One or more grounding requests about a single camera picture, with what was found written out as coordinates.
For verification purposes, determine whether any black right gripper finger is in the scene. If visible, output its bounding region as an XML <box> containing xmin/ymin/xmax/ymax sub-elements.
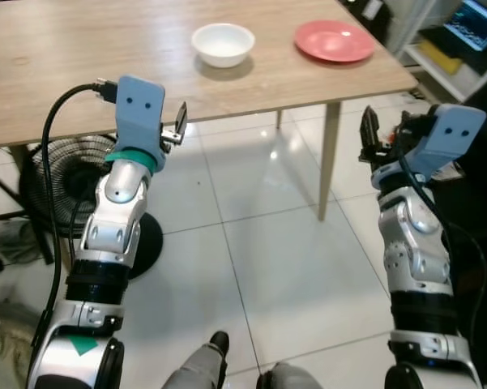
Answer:
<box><xmin>360</xmin><ymin>105</ymin><xmax>382</xmax><ymax>163</ymax></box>

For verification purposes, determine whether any thick wooden table leg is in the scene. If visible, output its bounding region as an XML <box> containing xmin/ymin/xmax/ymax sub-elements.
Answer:
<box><xmin>318</xmin><ymin>100</ymin><xmax>343</xmax><ymax>222</ymax></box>

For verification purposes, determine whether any white shelf unit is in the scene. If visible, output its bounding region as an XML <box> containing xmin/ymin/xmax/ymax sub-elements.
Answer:
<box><xmin>389</xmin><ymin>0</ymin><xmax>487</xmax><ymax>103</ymax></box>

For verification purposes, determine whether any white bowl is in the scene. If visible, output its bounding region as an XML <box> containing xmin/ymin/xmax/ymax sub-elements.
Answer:
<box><xmin>191</xmin><ymin>23</ymin><xmax>256</xmax><ymax>69</ymax></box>

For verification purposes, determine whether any yellow flat item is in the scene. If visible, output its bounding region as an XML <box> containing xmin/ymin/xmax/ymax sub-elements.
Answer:
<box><xmin>419</xmin><ymin>38</ymin><xmax>464</xmax><ymax>76</ymax></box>

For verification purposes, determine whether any pink plate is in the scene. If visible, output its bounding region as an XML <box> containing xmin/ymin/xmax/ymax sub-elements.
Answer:
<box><xmin>294</xmin><ymin>20</ymin><xmax>377</xmax><ymax>64</ymax></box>

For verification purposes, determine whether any black furniture block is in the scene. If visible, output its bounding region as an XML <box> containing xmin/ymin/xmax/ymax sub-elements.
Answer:
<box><xmin>432</xmin><ymin>77</ymin><xmax>487</xmax><ymax>389</ymax></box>

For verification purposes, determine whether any black floor fan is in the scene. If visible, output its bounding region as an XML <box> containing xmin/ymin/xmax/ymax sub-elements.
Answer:
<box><xmin>19</xmin><ymin>134</ymin><xmax>165</xmax><ymax>280</ymax></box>

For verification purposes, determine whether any black bag with white tag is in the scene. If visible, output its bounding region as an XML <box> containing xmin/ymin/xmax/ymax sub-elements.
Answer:
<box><xmin>337</xmin><ymin>0</ymin><xmax>391</xmax><ymax>43</ymax></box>

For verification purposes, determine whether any laptop with lit screen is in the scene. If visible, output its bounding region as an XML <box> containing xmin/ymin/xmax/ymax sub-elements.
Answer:
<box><xmin>442</xmin><ymin>0</ymin><xmax>487</xmax><ymax>52</ymax></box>

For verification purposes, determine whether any grey crumpled cloth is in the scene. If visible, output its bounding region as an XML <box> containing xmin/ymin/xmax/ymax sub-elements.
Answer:
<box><xmin>0</xmin><ymin>216</ymin><xmax>46</xmax><ymax>265</ymax></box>

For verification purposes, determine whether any grey left robot leg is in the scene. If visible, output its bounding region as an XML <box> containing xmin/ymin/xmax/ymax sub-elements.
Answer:
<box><xmin>160</xmin><ymin>330</ymin><xmax>231</xmax><ymax>389</ymax></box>

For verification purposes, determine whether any grey robot leg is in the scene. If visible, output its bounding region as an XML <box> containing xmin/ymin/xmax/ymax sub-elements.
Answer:
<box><xmin>160</xmin><ymin>330</ymin><xmax>231</xmax><ymax>389</ymax></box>
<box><xmin>255</xmin><ymin>361</ymin><xmax>326</xmax><ymax>389</ymax></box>

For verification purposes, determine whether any grey right robot leg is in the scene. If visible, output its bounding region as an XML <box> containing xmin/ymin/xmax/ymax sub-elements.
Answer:
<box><xmin>255</xmin><ymin>361</ymin><xmax>326</xmax><ymax>389</ymax></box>

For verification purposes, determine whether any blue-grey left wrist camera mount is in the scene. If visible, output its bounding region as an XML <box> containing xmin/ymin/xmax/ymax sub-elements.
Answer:
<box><xmin>115</xmin><ymin>75</ymin><xmax>168</xmax><ymax>173</ymax></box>

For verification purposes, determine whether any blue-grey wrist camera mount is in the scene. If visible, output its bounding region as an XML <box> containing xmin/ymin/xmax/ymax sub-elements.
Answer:
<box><xmin>403</xmin><ymin>103</ymin><xmax>487</xmax><ymax>177</ymax></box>
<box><xmin>115</xmin><ymin>75</ymin><xmax>168</xmax><ymax>173</ymax></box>

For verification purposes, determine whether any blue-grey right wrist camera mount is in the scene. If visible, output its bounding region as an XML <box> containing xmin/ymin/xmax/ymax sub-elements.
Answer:
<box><xmin>403</xmin><ymin>103</ymin><xmax>487</xmax><ymax>177</ymax></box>

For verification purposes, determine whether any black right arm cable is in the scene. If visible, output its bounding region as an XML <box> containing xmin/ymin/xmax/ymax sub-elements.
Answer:
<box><xmin>393</xmin><ymin>130</ymin><xmax>487</xmax><ymax>361</ymax></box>

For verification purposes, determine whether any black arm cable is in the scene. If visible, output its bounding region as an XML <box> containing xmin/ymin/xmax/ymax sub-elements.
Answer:
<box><xmin>393</xmin><ymin>130</ymin><xmax>487</xmax><ymax>361</ymax></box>
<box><xmin>31</xmin><ymin>78</ymin><xmax>119</xmax><ymax>351</ymax></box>

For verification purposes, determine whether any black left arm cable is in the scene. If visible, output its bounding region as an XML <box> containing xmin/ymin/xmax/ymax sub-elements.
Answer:
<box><xmin>31</xmin><ymin>78</ymin><xmax>119</xmax><ymax>351</ymax></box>

